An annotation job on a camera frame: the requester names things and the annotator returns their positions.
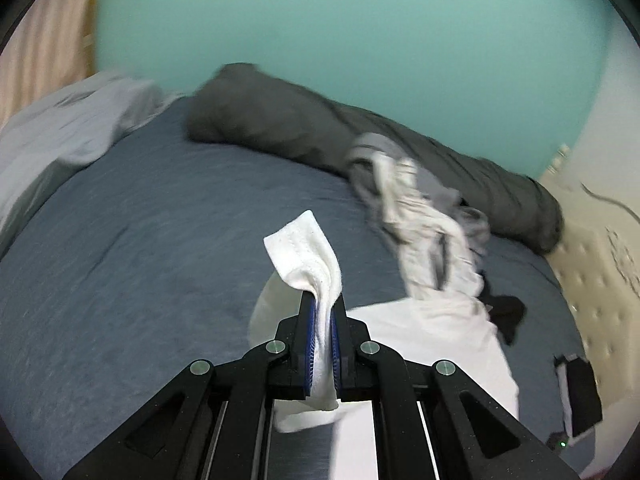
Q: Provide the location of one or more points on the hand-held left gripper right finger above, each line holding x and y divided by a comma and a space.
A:
334, 345

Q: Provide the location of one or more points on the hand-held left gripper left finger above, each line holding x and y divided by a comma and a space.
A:
312, 340

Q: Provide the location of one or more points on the white printed long-sleeve shirt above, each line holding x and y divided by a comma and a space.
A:
425, 340

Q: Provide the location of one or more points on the cream tufted headboard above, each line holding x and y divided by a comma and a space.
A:
600, 285

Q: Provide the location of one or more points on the crumpled white garment black trim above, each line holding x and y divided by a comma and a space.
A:
420, 240

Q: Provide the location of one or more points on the grey garment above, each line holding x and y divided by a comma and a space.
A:
435, 185

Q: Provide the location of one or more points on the dark grey rolled duvet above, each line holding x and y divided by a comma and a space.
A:
280, 110

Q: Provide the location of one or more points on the pink striped curtain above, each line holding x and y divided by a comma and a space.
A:
45, 50

